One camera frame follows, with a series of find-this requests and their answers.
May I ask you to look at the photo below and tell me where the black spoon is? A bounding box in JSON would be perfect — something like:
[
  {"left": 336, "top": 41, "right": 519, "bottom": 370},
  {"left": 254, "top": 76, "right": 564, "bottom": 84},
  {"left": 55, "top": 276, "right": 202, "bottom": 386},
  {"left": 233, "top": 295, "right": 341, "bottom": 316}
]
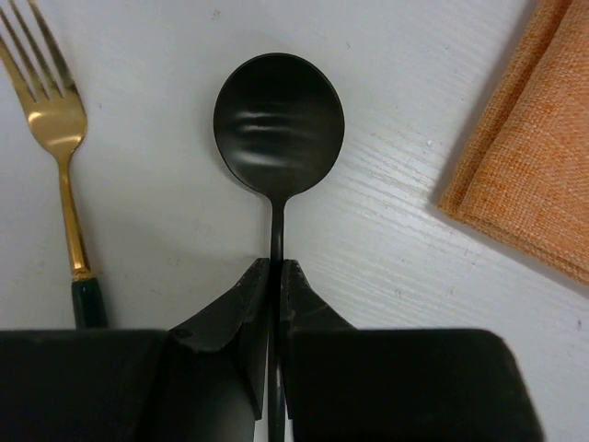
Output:
[{"left": 214, "top": 52, "right": 345, "bottom": 441}]

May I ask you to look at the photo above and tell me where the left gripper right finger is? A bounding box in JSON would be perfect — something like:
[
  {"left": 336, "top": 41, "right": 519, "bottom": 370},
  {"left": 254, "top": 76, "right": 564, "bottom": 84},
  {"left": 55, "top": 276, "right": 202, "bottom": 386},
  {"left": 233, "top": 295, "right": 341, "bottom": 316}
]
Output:
[{"left": 280, "top": 260, "right": 353, "bottom": 441}]

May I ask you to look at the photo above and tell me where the orange cloth placemat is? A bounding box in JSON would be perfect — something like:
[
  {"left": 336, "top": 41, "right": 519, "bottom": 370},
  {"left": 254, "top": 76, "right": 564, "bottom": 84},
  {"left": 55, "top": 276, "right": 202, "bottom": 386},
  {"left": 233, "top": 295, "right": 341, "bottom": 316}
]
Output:
[{"left": 439, "top": 1, "right": 588, "bottom": 283}]

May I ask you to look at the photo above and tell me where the gold fork dark handle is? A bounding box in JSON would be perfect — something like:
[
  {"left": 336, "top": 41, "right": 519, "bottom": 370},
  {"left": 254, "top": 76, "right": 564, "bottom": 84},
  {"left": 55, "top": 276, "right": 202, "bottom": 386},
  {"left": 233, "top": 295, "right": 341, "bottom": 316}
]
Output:
[{"left": 1, "top": 1, "right": 109, "bottom": 329}]

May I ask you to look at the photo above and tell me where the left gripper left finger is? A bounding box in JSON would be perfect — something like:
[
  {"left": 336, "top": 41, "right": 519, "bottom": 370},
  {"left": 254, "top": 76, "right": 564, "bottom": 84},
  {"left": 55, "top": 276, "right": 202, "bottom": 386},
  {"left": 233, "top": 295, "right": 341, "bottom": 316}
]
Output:
[{"left": 160, "top": 258, "right": 270, "bottom": 441}]

